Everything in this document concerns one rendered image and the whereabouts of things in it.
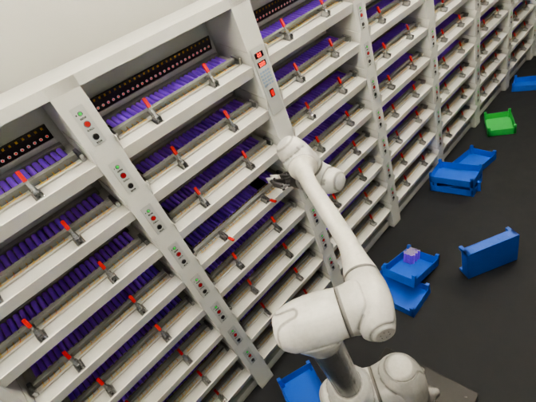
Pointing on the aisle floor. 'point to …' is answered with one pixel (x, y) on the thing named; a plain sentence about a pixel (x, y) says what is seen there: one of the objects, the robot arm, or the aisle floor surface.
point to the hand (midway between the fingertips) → (273, 179)
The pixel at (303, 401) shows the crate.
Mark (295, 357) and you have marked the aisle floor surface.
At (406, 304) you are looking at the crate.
